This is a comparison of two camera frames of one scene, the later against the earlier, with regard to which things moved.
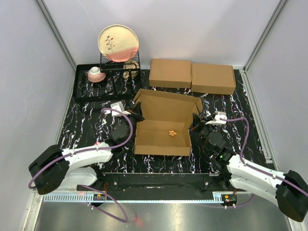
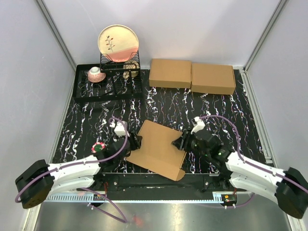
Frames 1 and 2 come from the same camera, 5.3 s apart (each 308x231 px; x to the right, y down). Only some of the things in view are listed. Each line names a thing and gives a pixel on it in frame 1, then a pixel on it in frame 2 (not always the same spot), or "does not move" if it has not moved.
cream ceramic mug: [130, 65] does not move
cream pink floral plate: [118, 43] does not move
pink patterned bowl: [94, 74] does not move
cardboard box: [164, 130] -> [157, 153]
